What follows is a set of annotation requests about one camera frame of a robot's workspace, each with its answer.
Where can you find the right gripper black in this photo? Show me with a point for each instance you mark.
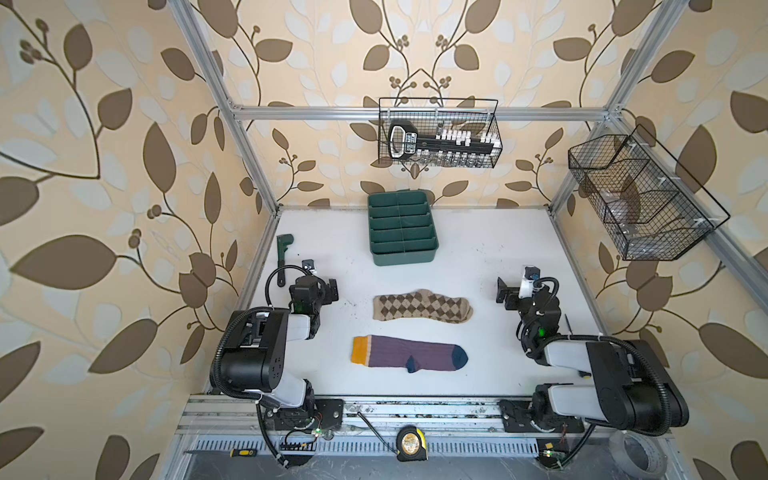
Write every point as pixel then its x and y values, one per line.
pixel 511 294

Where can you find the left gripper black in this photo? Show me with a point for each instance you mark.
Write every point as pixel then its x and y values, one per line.
pixel 327 291

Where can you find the purple striped sock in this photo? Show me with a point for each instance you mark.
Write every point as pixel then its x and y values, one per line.
pixel 376 351

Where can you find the green divided organizer tray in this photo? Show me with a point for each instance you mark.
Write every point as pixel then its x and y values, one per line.
pixel 401 228

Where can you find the brown argyle sock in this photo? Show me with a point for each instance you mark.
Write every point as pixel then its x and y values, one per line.
pixel 423 304

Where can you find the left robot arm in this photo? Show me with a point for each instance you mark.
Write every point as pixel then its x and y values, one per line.
pixel 251 357

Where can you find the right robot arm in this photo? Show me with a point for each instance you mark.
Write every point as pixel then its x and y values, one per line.
pixel 624 387

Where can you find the clear tape roll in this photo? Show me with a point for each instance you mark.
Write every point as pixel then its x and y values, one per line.
pixel 637 455

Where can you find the yellow black screwdriver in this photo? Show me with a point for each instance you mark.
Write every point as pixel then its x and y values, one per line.
pixel 232 453

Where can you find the yellow black tape measure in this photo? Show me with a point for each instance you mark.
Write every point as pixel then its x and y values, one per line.
pixel 411 445

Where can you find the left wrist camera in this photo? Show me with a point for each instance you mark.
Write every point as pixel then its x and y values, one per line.
pixel 308 265

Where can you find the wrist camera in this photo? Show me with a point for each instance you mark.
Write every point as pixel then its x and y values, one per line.
pixel 531 275
pixel 308 265

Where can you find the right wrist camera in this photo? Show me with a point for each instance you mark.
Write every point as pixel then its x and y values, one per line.
pixel 531 275

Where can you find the green handled tool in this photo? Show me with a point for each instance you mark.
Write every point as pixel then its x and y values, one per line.
pixel 283 241

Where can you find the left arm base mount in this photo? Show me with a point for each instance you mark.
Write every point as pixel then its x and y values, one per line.
pixel 292 436

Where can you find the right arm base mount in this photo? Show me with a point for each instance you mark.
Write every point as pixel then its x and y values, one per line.
pixel 559 438

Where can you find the aluminium frame rail front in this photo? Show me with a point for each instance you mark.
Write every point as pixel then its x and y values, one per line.
pixel 453 426

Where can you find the wire basket right wall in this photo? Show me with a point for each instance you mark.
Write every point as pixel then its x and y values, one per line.
pixel 653 207

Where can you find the wire basket wall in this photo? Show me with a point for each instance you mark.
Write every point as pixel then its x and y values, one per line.
pixel 469 113
pixel 653 207

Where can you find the black socket set rail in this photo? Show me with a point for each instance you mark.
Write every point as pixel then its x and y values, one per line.
pixel 404 141

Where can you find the wire basket back wall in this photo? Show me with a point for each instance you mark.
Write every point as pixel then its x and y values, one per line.
pixel 469 113

